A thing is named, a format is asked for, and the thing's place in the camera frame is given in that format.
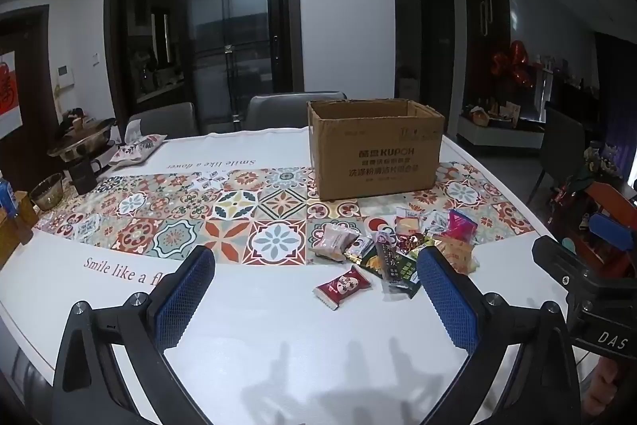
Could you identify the white yellow snack packet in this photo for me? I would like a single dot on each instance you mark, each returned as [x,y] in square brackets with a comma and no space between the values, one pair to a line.
[408,222]

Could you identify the orange wooden chair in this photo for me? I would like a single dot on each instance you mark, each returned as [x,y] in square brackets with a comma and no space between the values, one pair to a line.
[604,198]

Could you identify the glass sliding door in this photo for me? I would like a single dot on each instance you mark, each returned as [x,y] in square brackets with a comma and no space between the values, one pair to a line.
[224,31]

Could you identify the dark green yellow snack packet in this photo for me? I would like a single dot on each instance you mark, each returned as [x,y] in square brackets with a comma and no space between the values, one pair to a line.
[373,263]

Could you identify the brown cardboard box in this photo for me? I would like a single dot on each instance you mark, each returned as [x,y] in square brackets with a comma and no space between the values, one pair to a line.
[378,156]

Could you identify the grey dining chair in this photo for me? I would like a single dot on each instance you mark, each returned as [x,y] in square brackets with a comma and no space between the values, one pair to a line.
[164,119]
[278,114]

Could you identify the orange cracker packet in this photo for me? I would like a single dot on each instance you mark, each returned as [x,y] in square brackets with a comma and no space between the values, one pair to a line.
[458,255]

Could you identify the long dark snack packet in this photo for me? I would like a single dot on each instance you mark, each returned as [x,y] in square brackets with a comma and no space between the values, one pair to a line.
[388,250]

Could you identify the patterned white tablecloth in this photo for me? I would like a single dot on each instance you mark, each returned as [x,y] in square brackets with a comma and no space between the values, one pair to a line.
[278,330]

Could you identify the small brown snack packet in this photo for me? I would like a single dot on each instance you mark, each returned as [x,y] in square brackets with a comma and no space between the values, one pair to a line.
[357,249]

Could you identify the floral tissue pouch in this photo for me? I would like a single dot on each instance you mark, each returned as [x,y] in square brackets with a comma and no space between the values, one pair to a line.
[137,148]

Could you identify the flower bouquet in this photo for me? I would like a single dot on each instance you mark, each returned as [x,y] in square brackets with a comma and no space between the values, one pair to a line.
[602,158]

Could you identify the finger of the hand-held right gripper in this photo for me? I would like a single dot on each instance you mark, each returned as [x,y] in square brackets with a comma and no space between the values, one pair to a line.
[613,232]
[552,258]

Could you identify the white wall panel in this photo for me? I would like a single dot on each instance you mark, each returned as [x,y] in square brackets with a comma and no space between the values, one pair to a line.
[65,76]

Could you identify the black chair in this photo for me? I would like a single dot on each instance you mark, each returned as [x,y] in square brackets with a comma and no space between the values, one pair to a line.
[562,146]

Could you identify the dark wooden door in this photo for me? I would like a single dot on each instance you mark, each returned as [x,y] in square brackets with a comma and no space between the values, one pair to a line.
[438,36]

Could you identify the magenta triangular snack packet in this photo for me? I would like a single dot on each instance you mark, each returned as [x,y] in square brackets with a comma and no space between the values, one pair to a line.
[460,223]

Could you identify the black mug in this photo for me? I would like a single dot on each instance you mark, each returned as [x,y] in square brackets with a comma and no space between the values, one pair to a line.
[82,176]

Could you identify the metal hot pot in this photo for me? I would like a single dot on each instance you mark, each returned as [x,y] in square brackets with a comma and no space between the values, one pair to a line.
[84,141]

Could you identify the person's right hand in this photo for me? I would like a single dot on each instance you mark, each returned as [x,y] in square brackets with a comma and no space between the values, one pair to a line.
[604,385]

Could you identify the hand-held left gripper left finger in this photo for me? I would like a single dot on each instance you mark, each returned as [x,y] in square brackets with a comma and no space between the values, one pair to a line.
[183,300]

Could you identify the red wall poster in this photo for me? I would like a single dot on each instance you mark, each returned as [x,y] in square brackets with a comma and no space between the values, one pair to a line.
[9,96]

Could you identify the red round-print snack packet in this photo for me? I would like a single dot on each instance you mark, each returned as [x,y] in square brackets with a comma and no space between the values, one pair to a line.
[343,286]

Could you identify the blue bottle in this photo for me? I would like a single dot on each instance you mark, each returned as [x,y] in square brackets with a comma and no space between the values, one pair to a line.
[9,201]

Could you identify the red heart balloons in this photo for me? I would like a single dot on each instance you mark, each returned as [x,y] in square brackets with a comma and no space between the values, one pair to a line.
[515,64]

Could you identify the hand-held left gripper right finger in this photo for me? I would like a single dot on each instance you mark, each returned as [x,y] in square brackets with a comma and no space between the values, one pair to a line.
[448,300]

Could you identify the white low cabinet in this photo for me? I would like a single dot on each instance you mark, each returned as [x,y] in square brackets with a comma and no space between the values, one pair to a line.
[497,133]

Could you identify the glass bowl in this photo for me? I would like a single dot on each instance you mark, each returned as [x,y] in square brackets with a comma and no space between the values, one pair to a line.
[47,191]

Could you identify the small basket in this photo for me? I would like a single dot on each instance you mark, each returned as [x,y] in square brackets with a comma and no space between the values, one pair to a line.
[476,116]

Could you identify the red gold candy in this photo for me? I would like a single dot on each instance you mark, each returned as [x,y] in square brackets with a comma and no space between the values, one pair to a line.
[410,242]

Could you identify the pink snack packet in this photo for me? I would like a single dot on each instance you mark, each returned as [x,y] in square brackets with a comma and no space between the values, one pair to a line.
[332,243]

